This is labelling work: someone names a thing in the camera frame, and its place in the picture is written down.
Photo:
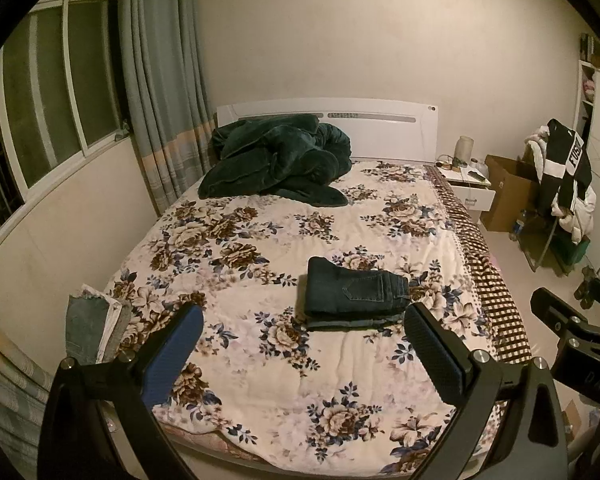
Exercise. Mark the pink plush item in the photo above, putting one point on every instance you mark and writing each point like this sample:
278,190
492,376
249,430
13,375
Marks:
589,90

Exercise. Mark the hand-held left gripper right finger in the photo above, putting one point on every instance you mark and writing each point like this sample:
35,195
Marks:
432,355

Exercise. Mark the white framed window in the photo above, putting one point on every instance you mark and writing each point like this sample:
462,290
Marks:
50,105

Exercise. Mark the striped grey cloth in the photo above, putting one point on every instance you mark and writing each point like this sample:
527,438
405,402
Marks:
10,400

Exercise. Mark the dark phone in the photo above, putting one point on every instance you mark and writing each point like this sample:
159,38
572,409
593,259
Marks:
476,176

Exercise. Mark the beige cylindrical lamp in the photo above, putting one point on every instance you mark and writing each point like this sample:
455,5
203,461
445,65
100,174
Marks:
464,151

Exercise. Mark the green storage box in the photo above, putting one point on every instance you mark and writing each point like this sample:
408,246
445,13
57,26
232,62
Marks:
575,252

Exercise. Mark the black and white jacket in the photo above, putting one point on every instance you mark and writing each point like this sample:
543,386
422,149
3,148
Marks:
562,165

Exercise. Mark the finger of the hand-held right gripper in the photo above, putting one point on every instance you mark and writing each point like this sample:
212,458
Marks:
555,310

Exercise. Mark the large brown cardboard box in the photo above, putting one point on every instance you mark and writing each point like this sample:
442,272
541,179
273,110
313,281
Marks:
507,190

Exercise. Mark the grey green striped curtain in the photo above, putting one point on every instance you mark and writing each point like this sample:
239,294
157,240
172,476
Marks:
165,75

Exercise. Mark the white nightstand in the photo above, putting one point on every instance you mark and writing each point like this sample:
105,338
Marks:
472,195

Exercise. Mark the pair of dark slippers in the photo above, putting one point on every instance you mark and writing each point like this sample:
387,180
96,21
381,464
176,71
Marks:
589,282

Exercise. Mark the bed with floral quilt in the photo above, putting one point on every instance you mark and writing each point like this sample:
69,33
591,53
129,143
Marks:
260,240

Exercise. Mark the stack of folded clothes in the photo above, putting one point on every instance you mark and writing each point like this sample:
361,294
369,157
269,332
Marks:
87,325

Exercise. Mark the dark green plush blanket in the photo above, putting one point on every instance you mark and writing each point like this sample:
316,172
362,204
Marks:
270,165

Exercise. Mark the small open cardboard box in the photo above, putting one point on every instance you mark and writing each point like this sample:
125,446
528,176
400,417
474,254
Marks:
574,412

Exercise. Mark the white bed headboard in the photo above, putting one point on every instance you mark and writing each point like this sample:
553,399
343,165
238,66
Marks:
380,130

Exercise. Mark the plastic water bottle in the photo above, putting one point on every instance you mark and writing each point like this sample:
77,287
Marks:
517,226

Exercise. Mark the dark blue jeans pants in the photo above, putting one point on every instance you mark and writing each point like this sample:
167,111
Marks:
355,290

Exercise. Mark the brown checkered bed sheet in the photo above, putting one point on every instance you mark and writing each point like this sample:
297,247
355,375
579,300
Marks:
490,280

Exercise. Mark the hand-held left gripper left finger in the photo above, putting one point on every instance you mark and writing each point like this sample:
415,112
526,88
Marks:
175,355

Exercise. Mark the metal folding chair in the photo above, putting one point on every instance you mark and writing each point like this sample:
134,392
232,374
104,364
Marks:
545,255

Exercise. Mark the chair with clothes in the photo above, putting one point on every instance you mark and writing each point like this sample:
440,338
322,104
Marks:
582,221

